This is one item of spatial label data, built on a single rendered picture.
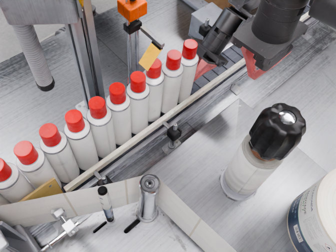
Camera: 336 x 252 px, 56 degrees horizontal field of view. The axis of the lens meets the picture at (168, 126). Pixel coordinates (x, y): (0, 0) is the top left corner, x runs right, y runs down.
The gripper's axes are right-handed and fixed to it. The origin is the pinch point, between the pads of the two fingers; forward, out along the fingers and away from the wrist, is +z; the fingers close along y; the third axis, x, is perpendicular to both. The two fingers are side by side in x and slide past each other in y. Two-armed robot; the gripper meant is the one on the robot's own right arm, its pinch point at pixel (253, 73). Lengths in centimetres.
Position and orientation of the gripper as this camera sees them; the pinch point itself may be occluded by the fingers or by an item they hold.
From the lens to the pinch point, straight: 55.3
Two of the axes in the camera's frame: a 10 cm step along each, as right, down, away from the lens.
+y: 7.2, -5.7, 4.1
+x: -7.0, -6.2, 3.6
